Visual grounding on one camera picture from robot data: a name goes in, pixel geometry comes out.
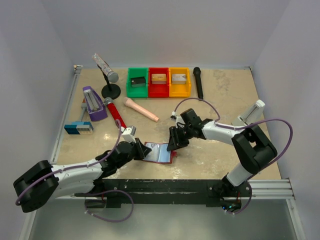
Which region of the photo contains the red leather card holder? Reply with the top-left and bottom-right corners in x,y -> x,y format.
143,143 -> 177,164

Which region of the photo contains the silver VIP card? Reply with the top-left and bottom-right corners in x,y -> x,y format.
145,142 -> 161,158

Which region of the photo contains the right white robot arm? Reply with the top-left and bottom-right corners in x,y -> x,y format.
167,108 -> 278,187

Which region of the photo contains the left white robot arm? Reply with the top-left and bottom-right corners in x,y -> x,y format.
13,138 -> 152,213

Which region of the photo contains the silver card in yellow bin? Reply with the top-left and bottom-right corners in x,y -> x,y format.
171,73 -> 187,84

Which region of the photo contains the tan card in red bin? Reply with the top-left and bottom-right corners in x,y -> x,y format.
151,73 -> 167,85

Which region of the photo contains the black card in green bin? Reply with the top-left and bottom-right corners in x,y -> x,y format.
130,76 -> 146,88

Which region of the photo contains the red microphone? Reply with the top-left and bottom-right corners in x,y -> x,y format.
104,97 -> 127,132

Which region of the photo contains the red plastic bin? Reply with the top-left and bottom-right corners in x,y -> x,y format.
148,67 -> 170,98

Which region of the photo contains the pink microphone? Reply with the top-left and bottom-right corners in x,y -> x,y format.
123,97 -> 159,122

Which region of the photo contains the purple metronome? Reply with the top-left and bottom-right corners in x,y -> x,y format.
82,86 -> 108,122

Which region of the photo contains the yellow plastic bin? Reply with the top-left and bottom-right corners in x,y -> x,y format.
168,67 -> 192,98

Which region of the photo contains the green plastic bin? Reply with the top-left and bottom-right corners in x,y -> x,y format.
126,67 -> 149,98

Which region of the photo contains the blue grey block tool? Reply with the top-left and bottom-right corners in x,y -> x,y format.
64,121 -> 94,135

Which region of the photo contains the grey orange small tool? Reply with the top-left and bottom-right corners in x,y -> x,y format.
79,98 -> 87,122

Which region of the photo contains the black microphone stand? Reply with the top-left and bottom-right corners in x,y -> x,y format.
98,66 -> 121,100

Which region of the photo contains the black microphone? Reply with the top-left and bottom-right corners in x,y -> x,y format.
193,67 -> 204,100

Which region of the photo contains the glitter microphone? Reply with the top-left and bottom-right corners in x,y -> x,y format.
92,53 -> 119,83

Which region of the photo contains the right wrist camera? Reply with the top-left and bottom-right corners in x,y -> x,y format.
170,111 -> 185,128

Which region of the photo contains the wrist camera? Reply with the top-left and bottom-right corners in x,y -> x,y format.
170,111 -> 185,128
121,125 -> 137,143

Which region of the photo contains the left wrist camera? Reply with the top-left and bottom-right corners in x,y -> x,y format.
121,125 -> 137,143

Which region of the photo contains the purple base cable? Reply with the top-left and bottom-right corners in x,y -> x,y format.
84,189 -> 135,222

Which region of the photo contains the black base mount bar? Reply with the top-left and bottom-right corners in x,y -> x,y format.
77,179 -> 252,208

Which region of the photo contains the aluminium frame rail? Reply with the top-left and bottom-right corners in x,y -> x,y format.
18,65 -> 83,240

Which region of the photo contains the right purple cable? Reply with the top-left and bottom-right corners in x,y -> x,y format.
173,97 -> 294,181

